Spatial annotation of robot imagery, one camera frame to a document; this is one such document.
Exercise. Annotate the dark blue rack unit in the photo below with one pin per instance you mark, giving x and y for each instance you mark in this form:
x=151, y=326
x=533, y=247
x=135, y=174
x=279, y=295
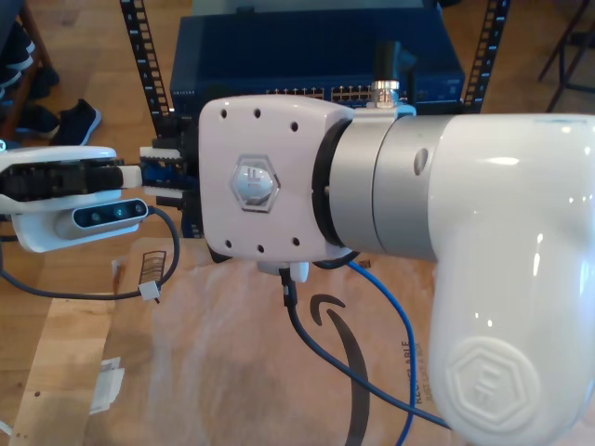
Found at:
x=193, y=230

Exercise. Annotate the dark sneaker white sole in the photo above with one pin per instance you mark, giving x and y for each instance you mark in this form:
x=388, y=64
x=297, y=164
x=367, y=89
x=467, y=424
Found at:
x=74, y=125
x=18, y=46
x=39, y=120
x=9, y=76

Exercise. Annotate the white paper label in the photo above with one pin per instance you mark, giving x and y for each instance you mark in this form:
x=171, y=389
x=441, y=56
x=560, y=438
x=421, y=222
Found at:
x=108, y=385

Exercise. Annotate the brown paper mailer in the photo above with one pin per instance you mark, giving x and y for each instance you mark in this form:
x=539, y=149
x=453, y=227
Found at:
x=232, y=371

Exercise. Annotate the dark metal chair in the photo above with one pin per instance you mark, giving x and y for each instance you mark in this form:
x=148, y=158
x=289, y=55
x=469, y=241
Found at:
x=581, y=39

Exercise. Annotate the blue network switch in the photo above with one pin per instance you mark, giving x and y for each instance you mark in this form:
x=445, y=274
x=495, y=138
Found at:
x=279, y=51

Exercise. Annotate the black perforated rack post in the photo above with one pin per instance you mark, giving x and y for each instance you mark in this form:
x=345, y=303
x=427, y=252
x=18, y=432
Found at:
x=493, y=46
x=137, y=46

